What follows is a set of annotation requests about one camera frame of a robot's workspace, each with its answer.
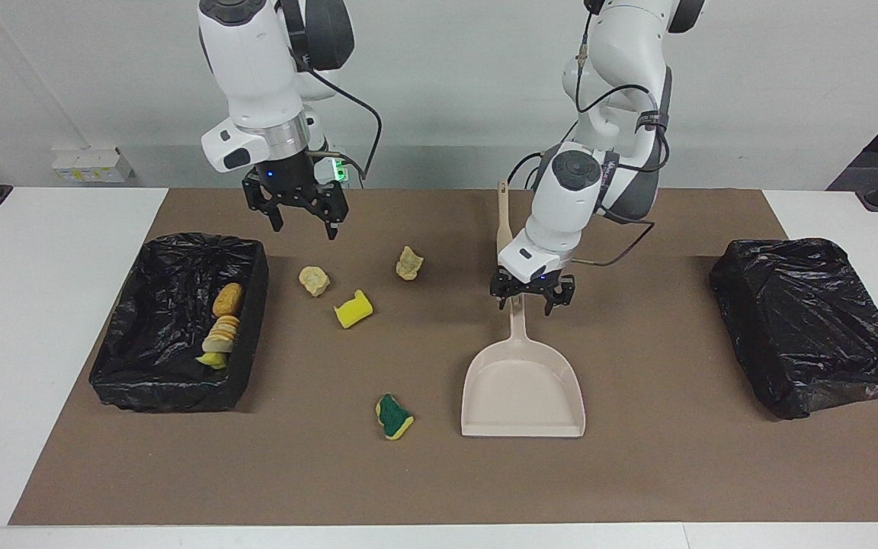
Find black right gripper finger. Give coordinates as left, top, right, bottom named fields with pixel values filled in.
left=313, top=183, right=350, bottom=242
left=244, top=179, right=286, bottom=233

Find beige sponge chunk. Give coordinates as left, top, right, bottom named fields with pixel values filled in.
left=396, top=246, right=425, bottom=281
left=202, top=314, right=242, bottom=354
left=299, top=265, right=332, bottom=298

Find beige hand brush black bristles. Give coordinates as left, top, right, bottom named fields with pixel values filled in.
left=497, top=181, right=516, bottom=260

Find beige plastic dustpan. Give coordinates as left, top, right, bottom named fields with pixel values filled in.
left=460, top=294, right=586, bottom=438

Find orange brown sponge lump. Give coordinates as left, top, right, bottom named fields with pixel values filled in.
left=212, top=282, right=245, bottom=318

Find large green yellow sponge piece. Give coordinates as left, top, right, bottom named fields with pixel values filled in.
left=375, top=393, right=415, bottom=441

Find black bag lined bin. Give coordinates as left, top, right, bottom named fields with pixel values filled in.
left=709, top=238, right=878, bottom=420
left=88, top=233, right=270, bottom=413

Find brown table mat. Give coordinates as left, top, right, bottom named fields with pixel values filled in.
left=8, top=188, right=878, bottom=527

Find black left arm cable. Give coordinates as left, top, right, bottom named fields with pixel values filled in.
left=570, top=11, right=672, bottom=268

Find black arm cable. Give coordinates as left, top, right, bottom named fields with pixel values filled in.
left=570, top=11, right=672, bottom=268
left=302, top=61, right=383, bottom=184

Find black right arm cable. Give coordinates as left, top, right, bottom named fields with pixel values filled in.
left=302, top=61, right=383, bottom=184

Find black base cable bundle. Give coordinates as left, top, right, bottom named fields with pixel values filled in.
left=506, top=151, right=554, bottom=189

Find white wall socket box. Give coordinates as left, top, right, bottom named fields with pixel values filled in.
left=52, top=147, right=135, bottom=184

